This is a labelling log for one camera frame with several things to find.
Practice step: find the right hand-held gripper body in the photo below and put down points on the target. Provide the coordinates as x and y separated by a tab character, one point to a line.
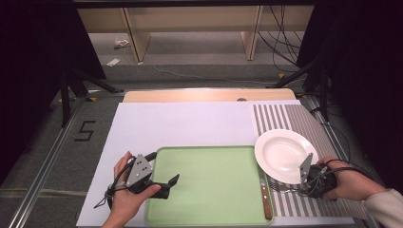
318	180

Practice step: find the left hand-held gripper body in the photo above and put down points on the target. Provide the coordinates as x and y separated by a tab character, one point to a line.
139	171

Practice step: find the green tray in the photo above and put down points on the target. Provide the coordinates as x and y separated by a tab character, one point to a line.
209	183

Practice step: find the white plate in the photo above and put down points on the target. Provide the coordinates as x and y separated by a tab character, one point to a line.
278	155

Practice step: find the person's left hand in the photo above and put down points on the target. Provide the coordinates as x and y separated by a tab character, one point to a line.
125	198

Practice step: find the person's right hand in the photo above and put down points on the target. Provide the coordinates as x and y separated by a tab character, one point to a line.
351	183

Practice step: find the white board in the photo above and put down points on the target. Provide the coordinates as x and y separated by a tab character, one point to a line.
177	123

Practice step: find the grey striped placemat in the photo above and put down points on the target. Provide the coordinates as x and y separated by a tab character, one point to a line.
304	114

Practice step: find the wooden table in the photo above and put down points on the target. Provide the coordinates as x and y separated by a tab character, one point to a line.
206	95

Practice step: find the black metal stand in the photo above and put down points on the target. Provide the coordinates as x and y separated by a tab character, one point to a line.
66	95
323	91

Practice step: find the white paper scrap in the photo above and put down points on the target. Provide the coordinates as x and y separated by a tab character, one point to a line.
113	62

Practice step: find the dark curtain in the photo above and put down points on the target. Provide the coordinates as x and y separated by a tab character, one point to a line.
28	79
367	79

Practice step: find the white crumpled litter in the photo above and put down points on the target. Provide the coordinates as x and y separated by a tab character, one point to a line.
122	43

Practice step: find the wooden shelf unit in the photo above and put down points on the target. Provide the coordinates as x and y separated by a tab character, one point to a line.
196	19

